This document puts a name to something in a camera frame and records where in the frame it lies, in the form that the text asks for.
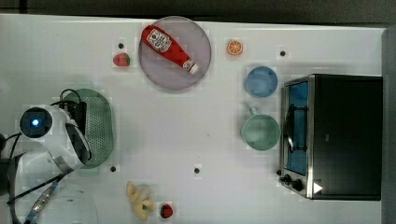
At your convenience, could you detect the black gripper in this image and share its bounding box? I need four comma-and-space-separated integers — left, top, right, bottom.
60, 101, 87, 133

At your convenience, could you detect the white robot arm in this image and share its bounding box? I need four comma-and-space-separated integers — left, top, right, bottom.
7, 105, 98, 224

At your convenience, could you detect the red ketchup bottle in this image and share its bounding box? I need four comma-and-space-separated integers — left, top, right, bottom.
141, 25, 199, 75

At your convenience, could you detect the yellow toy banana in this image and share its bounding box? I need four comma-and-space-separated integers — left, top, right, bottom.
126, 181, 154, 221

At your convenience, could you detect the grey round plate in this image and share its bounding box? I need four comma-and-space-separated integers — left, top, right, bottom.
138, 16, 211, 91

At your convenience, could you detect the small red strawberry toy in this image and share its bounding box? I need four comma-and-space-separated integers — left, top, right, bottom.
160, 203, 174, 219

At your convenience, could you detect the orange slice toy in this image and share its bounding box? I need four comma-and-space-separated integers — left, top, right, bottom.
227, 40, 244, 56

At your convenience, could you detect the green mug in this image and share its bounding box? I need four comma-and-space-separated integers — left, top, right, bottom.
240, 106, 280, 151

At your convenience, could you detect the blue cup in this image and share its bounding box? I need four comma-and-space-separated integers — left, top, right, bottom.
245, 66, 278, 98

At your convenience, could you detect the black toaster oven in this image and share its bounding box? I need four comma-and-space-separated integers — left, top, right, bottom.
277, 74, 383, 201

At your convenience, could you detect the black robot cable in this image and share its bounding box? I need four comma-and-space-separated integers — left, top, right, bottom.
5, 89, 82, 224

